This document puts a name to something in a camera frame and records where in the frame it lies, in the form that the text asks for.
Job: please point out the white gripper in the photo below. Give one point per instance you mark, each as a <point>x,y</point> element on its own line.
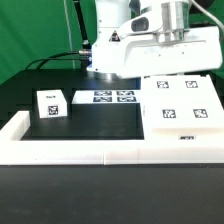
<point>142,55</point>

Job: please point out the white cabinet body box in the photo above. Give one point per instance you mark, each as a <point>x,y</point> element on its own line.
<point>180,107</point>

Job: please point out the white cabinet top block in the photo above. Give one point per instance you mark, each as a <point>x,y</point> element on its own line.
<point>51,103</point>

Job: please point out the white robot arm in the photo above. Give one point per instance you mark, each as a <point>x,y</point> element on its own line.
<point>111,14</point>

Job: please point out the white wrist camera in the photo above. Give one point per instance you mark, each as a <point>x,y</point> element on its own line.
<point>143,24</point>

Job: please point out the white marker base plate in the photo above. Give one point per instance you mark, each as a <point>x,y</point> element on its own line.
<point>106,96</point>

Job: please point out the white U-shaped workspace frame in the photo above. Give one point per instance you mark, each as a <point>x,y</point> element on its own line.
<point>15,151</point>

